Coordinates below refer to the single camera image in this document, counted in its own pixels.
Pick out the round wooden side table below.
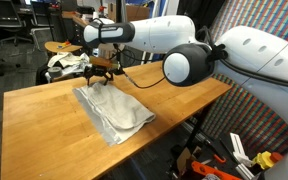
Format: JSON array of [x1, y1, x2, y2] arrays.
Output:
[[44, 41, 84, 54]]

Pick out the white crumpled cloth pile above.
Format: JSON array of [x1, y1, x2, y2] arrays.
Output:
[[47, 51, 94, 77]]

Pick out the white woven towel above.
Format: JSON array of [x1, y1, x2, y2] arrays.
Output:
[[80, 81, 157, 143]]

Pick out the open cardboard box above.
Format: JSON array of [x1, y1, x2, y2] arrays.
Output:
[[176, 145, 202, 175]]

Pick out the red round cap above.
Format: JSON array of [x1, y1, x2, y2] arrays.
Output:
[[269, 151, 284, 164]]

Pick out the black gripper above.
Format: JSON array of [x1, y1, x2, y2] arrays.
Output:
[[83, 65, 115, 88]]

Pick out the yellow green tool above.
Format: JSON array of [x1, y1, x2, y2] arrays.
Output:
[[252, 150, 276, 170]]

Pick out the white aluminium rails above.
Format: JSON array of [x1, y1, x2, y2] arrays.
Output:
[[229, 132, 255, 180]]

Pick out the grey duct tape roll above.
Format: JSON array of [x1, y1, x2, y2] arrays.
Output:
[[47, 66, 63, 80]]

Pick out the black camera pole stand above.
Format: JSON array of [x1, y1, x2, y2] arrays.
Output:
[[115, 0, 123, 24]]

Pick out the yellow red small item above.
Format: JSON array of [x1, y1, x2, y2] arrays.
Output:
[[56, 40, 72, 50]]

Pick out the grey duct tape strip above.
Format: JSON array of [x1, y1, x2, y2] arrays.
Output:
[[71, 87, 122, 148]]

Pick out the wooden workbench with drawers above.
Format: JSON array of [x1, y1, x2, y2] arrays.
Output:
[[72, 15, 92, 51]]

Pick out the red black bottle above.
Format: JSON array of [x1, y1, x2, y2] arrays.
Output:
[[98, 5, 108, 18]]

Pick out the tan wrist camera block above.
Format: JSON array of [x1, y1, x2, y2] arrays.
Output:
[[88, 55, 122, 70]]

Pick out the thin cable with silver connector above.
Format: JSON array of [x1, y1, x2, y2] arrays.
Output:
[[112, 43, 167, 90]]

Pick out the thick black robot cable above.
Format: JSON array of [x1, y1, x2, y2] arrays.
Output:
[[197, 26, 288, 91]]

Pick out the blue floor tape strip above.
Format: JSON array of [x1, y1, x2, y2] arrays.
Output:
[[128, 158, 143, 180]]

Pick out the multicolour patterned backdrop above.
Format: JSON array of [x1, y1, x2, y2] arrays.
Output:
[[190, 0, 288, 158]]

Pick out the large brown cardboard box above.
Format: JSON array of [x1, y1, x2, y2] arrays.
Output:
[[107, 3, 151, 23]]

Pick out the black metal table frame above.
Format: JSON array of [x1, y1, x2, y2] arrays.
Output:
[[183, 103, 215, 158]]

